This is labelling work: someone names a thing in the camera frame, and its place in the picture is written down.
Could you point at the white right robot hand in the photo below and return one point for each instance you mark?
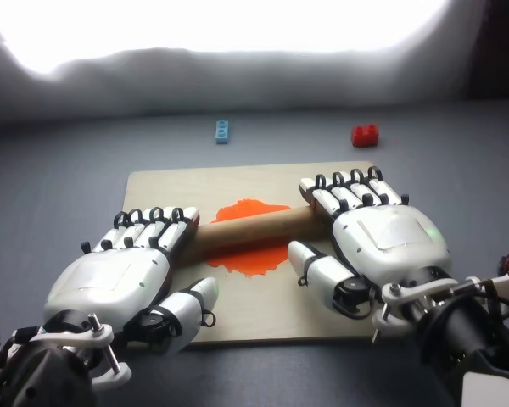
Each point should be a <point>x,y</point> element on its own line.
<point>390,241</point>

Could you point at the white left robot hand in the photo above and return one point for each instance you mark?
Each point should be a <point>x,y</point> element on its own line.
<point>106,280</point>

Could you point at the wooden rolling pin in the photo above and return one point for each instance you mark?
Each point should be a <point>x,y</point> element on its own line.
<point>254,231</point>

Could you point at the red toy brick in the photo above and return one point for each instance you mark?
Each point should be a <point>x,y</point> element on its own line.
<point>365,136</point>

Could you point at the grey table cloth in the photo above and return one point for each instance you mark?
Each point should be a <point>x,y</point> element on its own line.
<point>46,178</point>

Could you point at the orange play dough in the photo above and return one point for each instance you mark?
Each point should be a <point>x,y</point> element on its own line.
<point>254,263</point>

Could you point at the light wooden board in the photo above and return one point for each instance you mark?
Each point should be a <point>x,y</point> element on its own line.
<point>254,182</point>

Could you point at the light blue toy brick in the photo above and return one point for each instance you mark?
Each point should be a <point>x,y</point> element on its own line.
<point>223,133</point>

